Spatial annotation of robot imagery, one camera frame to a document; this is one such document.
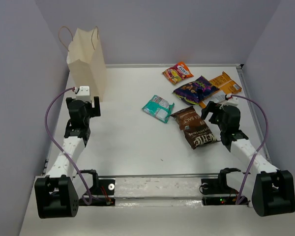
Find brown Kettle chips bag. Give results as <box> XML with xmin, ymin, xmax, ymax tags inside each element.
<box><xmin>171</xmin><ymin>106</ymin><xmax>219</xmax><ymax>149</ymax></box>

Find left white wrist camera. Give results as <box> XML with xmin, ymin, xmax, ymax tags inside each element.
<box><xmin>73</xmin><ymin>86</ymin><xmax>91</xmax><ymax>102</ymax></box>

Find orange red candy packet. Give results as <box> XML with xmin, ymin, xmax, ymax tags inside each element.
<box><xmin>162</xmin><ymin>61</ymin><xmax>194</xmax><ymax>85</ymax></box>

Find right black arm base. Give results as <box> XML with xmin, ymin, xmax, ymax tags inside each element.
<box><xmin>199</xmin><ymin>168</ymin><xmax>241</xmax><ymax>206</ymax></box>

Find purple snack bag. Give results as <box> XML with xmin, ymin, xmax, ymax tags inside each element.
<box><xmin>173</xmin><ymin>76</ymin><xmax>219</xmax><ymax>105</ymax></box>

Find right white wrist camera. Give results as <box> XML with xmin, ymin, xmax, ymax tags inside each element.
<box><xmin>219</xmin><ymin>93</ymin><xmax>239</xmax><ymax>110</ymax></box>

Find beige paper bag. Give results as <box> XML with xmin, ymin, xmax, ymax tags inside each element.
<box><xmin>58</xmin><ymin>26</ymin><xmax>107</xmax><ymax>102</ymax></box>

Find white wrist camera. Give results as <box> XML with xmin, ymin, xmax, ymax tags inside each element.
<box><xmin>73</xmin><ymin>86</ymin><xmax>91</xmax><ymax>102</ymax></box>
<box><xmin>219</xmin><ymin>93</ymin><xmax>239</xmax><ymax>110</ymax></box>

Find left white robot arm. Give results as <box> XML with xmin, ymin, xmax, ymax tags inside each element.
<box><xmin>34</xmin><ymin>96</ymin><xmax>101</xmax><ymax>219</ymax></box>

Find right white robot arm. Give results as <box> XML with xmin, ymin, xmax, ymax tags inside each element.
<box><xmin>201</xmin><ymin>96</ymin><xmax>295</xmax><ymax>217</ymax></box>

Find orange snack bar packet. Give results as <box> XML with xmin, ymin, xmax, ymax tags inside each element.
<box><xmin>199</xmin><ymin>72</ymin><xmax>242</xmax><ymax>108</ymax></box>

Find teal snack packet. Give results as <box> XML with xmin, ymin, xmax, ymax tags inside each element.
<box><xmin>142</xmin><ymin>95</ymin><xmax>175</xmax><ymax>123</ymax></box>

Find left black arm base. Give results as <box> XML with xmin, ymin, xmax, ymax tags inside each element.
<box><xmin>72</xmin><ymin>170</ymin><xmax>116</xmax><ymax>207</ymax></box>

